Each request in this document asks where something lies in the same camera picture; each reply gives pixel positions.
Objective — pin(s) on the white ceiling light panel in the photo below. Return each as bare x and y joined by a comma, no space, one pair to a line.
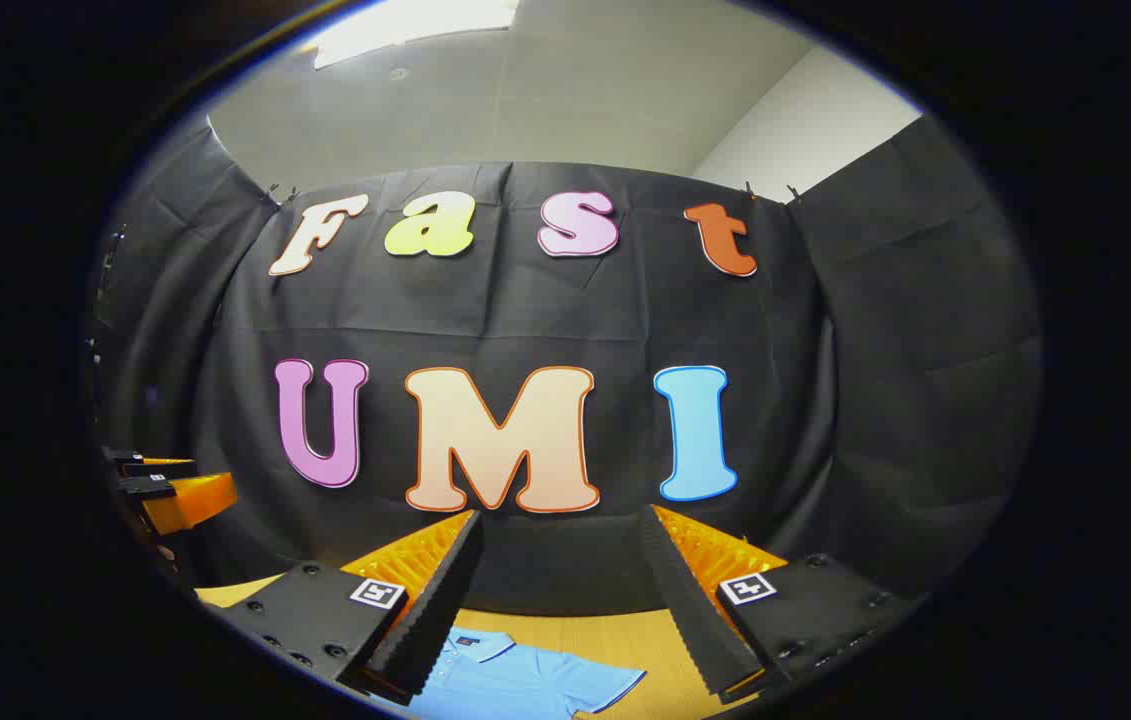
405,25

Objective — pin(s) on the black backdrop cloth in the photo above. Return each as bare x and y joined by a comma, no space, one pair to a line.
545,300

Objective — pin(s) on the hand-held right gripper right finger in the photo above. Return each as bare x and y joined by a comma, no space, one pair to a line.
690,610

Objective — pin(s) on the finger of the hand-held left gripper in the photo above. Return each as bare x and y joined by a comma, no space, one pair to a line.
165,468
185,500

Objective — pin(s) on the light blue T-shirt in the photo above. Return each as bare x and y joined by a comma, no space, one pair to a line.
505,685

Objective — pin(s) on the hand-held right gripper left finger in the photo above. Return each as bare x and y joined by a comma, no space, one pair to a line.
440,610

